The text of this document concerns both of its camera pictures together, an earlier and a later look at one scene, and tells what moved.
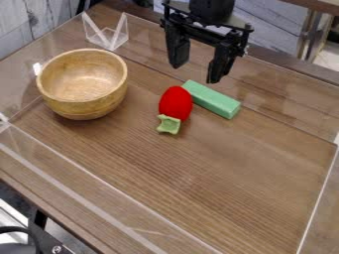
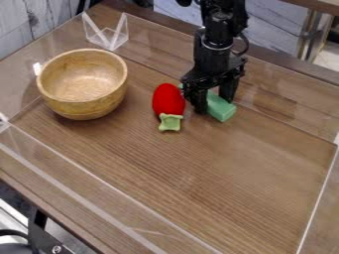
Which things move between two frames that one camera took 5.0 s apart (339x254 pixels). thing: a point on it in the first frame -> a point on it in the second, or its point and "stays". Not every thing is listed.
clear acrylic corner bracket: [108, 38] stays
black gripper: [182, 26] -> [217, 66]
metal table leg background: [313, 33] stays
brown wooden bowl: [81, 82] stays
